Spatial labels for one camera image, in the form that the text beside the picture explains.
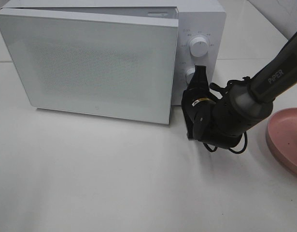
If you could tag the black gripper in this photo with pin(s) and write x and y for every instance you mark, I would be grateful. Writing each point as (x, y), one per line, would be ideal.
(197, 103)

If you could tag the white microwave door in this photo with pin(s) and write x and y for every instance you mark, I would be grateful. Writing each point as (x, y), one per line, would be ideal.
(119, 66)

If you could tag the pink plate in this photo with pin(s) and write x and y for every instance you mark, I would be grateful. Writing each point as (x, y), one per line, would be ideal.
(281, 138)

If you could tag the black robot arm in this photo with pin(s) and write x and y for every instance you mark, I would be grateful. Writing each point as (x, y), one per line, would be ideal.
(220, 117)

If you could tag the lower white microwave knob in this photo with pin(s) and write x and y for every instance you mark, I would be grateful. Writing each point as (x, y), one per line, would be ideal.
(189, 74)

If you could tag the white microwave knob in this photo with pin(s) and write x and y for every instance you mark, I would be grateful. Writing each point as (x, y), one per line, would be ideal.
(199, 46)
(189, 74)

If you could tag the upper white microwave knob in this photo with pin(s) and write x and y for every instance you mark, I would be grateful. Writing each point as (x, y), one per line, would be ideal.
(199, 46)

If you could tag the white microwave oven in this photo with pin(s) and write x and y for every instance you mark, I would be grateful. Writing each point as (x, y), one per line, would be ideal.
(196, 17)

